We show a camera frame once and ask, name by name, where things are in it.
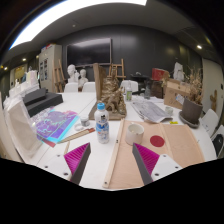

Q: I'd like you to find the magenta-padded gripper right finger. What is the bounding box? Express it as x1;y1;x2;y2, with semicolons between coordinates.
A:
131;142;184;186

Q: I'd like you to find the white cabinet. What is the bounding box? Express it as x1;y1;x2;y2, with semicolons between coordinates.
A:
37;43;64;93

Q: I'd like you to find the small white cup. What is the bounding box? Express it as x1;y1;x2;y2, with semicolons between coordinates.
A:
164;105;175;117

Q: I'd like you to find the clear drinking glass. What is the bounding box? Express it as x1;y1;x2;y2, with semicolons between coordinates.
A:
143;85;153;100

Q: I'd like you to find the small white plaster bust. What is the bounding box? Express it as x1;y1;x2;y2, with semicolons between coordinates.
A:
77;68;90;90

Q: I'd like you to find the light wooden drawing board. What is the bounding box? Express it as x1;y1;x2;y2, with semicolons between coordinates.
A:
102;118;206;191

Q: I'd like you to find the cardboard box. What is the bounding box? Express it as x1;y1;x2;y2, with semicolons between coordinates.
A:
162;77;192;111

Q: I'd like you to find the red box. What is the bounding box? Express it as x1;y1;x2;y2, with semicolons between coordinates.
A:
151;67;171;82

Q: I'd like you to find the upright wooden panel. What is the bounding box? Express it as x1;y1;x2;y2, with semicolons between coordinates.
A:
92;62;108;102

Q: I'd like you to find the wooden stick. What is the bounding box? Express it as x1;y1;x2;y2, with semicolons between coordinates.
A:
57;127;97;145

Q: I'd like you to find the purple and teal print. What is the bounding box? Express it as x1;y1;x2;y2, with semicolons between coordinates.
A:
34;107;80;145

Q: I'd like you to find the grey pot with dried plant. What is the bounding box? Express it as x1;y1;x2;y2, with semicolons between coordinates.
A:
178;67;205;130

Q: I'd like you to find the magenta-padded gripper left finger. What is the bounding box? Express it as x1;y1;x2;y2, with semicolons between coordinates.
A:
42;142;92;186

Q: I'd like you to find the folded newspaper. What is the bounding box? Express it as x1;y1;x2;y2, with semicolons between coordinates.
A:
130;99;174;124

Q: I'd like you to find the large white plaster bust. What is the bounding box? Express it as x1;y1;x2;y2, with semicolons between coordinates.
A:
66;63;81;85

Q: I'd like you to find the wooden easel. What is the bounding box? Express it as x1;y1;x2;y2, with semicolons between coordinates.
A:
107;58;127;81
52;58;67;93

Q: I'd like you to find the brown clay sculpture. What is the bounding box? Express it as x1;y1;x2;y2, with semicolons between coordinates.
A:
88;68;128;121

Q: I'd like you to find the clear blue-capped water bottle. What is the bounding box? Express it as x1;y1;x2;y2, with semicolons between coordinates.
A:
93;102;111;145

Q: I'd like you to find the small lidded paint jar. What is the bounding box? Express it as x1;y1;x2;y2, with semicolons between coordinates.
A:
79;115;91;128

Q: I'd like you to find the small green-labelled bottle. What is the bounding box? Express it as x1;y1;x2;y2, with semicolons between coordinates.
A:
125;80;134;102

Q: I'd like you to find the white tape roll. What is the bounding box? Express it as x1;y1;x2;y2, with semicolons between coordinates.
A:
73;122;87;132

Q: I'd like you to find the white ceramic cup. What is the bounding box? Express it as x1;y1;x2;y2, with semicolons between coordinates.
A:
124;122;146;147

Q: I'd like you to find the dark wall screen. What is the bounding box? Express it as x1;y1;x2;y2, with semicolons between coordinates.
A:
65;37;113;67

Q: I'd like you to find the flat round red coaster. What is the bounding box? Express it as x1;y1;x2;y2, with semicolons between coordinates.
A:
149;134;166;149

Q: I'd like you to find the white canvas panel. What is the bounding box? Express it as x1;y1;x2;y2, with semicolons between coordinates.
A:
2;95;44;159

